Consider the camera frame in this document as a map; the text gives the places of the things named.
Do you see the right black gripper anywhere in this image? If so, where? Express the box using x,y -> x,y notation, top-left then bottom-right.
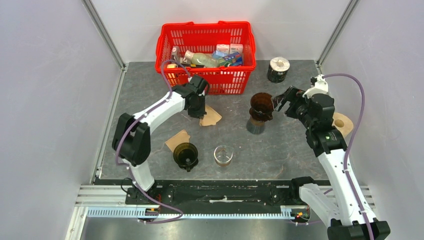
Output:
271,85 -> 316,130

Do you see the brown paper coffee filter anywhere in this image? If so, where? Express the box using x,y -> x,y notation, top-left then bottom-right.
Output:
199,105 -> 222,127

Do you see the brown dripper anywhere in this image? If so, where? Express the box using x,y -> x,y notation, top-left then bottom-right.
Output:
249,92 -> 274,122

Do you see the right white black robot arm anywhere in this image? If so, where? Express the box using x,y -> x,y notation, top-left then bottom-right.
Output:
271,86 -> 391,240

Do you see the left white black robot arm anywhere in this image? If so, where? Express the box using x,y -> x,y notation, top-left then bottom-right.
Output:
112,75 -> 210,204

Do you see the dark dripper on table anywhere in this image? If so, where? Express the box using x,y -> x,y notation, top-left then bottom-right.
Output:
173,142 -> 199,172

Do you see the black wrapped paper roll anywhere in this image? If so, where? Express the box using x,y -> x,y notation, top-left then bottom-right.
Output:
266,56 -> 290,83

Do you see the small clear glass beaker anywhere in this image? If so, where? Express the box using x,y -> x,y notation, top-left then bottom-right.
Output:
213,145 -> 234,167

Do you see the clear plastic bottle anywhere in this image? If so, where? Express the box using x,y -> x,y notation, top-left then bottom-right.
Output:
184,50 -> 220,68

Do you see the blue green box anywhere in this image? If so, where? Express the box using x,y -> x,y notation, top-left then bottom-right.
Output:
212,50 -> 243,67

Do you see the small grey pouch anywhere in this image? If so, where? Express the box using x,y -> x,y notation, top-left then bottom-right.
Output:
171,45 -> 182,64

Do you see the white pink carton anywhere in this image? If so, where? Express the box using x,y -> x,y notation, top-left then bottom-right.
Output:
216,44 -> 230,55
229,43 -> 244,55

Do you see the red plastic shopping basket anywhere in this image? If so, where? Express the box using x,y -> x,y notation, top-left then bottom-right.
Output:
155,21 -> 256,95

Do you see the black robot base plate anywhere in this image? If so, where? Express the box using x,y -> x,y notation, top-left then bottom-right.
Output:
125,179 -> 306,214

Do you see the slotted white cable duct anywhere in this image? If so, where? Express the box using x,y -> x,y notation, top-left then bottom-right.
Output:
86,206 -> 295,220

